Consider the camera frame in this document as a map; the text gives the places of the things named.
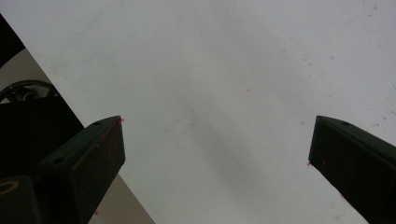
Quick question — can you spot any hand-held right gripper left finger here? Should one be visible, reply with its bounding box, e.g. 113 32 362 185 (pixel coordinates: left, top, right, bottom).
32 115 126 224

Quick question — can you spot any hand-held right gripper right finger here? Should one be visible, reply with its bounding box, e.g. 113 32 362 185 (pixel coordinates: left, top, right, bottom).
308 115 396 224

